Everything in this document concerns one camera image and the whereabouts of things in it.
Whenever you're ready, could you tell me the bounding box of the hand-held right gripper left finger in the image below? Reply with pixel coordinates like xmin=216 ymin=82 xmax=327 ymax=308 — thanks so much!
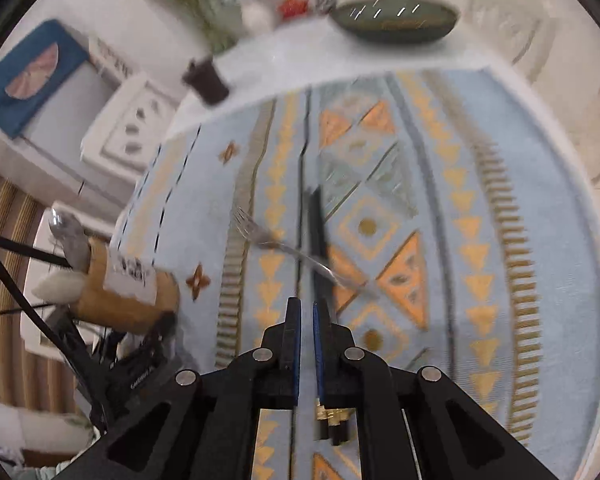
xmin=55 ymin=296 xmax=303 ymax=480

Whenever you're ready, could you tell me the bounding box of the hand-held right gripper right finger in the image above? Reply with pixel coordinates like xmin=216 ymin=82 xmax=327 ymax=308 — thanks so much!
xmin=311 ymin=299 xmax=556 ymax=480

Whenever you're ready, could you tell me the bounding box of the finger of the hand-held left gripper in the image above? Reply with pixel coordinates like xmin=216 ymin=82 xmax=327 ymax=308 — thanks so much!
xmin=147 ymin=311 xmax=178 ymax=361

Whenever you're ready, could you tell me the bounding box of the brown cylindrical utensil holder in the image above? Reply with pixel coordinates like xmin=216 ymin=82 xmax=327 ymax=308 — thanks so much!
xmin=76 ymin=236 xmax=182 ymax=336

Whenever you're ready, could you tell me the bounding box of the black gold-banded chopstick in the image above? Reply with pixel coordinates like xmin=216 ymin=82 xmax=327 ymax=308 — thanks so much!
xmin=310 ymin=186 xmax=353 ymax=446
xmin=302 ymin=186 xmax=341 ymax=445

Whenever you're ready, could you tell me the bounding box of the metal fork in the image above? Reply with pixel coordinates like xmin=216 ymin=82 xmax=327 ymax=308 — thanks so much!
xmin=231 ymin=206 xmax=382 ymax=302

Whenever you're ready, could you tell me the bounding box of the person's left forearm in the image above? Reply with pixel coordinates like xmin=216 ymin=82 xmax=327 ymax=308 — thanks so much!
xmin=7 ymin=462 xmax=83 ymax=480

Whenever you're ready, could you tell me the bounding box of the blue patterned table mat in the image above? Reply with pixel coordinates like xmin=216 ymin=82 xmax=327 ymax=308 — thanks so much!
xmin=112 ymin=67 xmax=600 ymax=480

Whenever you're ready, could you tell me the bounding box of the dark lidded cup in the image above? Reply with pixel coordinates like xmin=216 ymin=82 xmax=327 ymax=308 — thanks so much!
xmin=181 ymin=54 xmax=231 ymax=107

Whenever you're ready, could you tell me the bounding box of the blue hanging cloth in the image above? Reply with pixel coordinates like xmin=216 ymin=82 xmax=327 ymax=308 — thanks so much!
xmin=0 ymin=19 xmax=92 ymax=139

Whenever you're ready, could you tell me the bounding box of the clear glass vase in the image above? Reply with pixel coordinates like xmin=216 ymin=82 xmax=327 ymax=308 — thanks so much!
xmin=200 ymin=0 xmax=243 ymax=57

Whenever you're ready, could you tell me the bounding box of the white ribbed vase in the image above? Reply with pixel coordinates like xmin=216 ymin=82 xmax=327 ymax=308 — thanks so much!
xmin=239 ymin=0 xmax=275 ymax=32

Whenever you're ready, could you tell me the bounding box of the dark green shallow bowl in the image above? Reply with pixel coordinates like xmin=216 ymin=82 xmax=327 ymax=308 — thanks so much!
xmin=327 ymin=0 xmax=462 ymax=44

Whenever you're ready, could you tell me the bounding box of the red lidded tea cup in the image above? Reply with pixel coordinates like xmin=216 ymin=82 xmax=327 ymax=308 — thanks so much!
xmin=278 ymin=0 xmax=310 ymax=20

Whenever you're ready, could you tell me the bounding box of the black cable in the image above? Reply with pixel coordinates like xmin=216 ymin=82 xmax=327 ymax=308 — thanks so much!
xmin=0 ymin=234 xmax=113 ymax=433

